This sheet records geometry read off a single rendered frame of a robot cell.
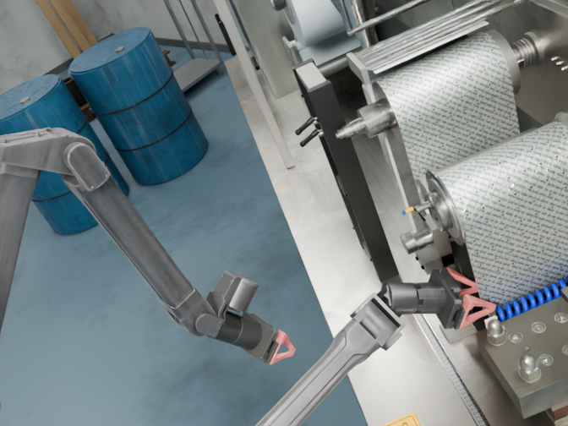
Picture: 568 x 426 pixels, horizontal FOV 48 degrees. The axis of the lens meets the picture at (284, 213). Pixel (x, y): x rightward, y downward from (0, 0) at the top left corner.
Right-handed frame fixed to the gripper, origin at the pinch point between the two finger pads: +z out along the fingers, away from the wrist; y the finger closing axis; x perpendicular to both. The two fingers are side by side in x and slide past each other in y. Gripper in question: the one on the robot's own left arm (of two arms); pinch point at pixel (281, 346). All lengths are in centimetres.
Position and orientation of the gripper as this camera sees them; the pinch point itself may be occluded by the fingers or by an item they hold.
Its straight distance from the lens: 133.4
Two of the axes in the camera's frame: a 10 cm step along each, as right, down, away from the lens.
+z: 6.5, 3.6, 6.7
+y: -6.2, -2.5, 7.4
